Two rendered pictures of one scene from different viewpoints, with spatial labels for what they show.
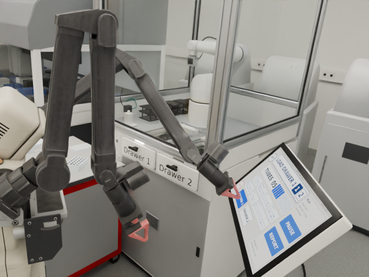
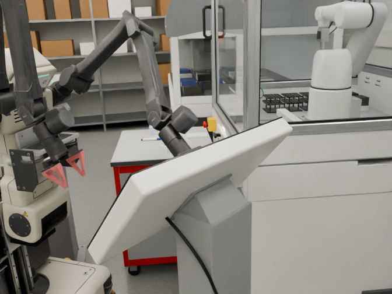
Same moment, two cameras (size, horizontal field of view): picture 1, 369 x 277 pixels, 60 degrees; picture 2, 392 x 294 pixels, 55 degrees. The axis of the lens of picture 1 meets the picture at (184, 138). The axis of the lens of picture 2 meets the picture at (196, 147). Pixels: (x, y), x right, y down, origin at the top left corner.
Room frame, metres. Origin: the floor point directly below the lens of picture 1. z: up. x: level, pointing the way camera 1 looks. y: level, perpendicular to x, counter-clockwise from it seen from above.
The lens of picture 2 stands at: (0.34, -0.93, 1.45)
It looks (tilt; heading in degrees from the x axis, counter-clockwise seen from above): 18 degrees down; 45
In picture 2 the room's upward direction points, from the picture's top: 2 degrees counter-clockwise
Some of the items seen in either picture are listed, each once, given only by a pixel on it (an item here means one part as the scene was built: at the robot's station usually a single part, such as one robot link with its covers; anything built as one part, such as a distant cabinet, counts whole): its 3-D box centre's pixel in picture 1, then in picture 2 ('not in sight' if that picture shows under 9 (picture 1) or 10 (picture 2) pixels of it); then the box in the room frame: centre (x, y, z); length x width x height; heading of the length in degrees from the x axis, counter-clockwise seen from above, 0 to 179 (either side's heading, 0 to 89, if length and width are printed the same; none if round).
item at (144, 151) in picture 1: (138, 152); (222, 140); (1.73, 0.27, 0.87); 0.29 x 0.02 x 0.11; 49
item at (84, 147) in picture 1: (81, 147); (197, 135); (1.96, 0.68, 0.77); 0.13 x 0.09 x 0.02; 139
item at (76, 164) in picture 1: (76, 164); (172, 146); (1.69, 0.62, 0.78); 0.12 x 0.08 x 0.04; 170
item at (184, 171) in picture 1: (176, 171); not in sight; (1.52, 0.03, 0.87); 0.29 x 0.02 x 0.11; 49
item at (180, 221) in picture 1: (190, 198); (311, 220); (2.06, -0.09, 0.40); 1.03 x 0.95 x 0.80; 49
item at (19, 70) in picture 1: (52, 62); (230, 58); (3.10, 1.34, 1.13); 1.78 x 1.14 x 0.45; 49
